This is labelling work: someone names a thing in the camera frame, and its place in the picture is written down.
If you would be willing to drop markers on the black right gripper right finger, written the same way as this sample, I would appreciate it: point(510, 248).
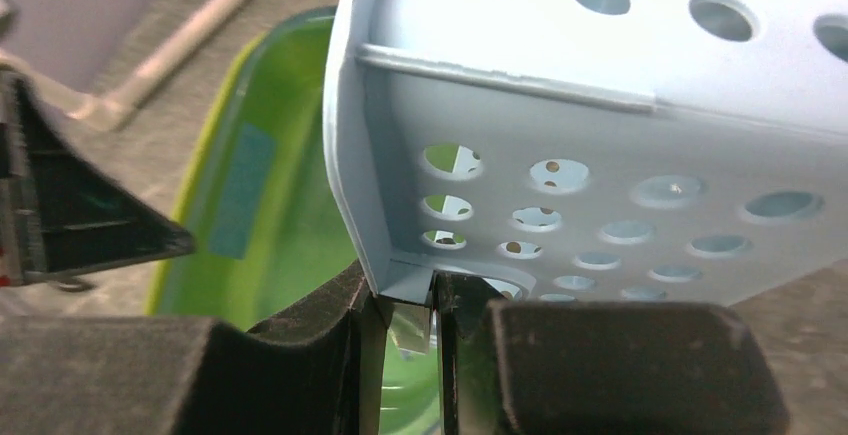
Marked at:
point(541, 367)

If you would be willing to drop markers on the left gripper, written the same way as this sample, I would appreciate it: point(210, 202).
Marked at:
point(60, 215)

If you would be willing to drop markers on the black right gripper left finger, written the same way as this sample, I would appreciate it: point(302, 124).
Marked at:
point(296, 372)

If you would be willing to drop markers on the dark green basket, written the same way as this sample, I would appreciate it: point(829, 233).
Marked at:
point(267, 229)

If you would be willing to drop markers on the light blue perforated basket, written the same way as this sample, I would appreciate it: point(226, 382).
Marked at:
point(596, 149)

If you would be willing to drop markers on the lime green basket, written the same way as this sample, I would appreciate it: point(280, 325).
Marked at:
point(159, 285)

